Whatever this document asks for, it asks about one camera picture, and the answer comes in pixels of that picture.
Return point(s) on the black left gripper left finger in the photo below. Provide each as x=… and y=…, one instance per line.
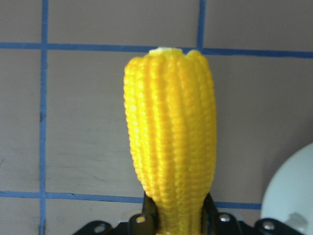
x=144, y=223

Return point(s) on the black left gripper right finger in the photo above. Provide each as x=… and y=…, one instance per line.
x=223, y=223

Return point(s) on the yellow corn cob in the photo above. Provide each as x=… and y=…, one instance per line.
x=171, y=117

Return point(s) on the white steel cooking pot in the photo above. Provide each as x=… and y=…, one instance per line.
x=289, y=195

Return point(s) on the brown paper table cover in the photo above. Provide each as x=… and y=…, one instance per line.
x=64, y=152

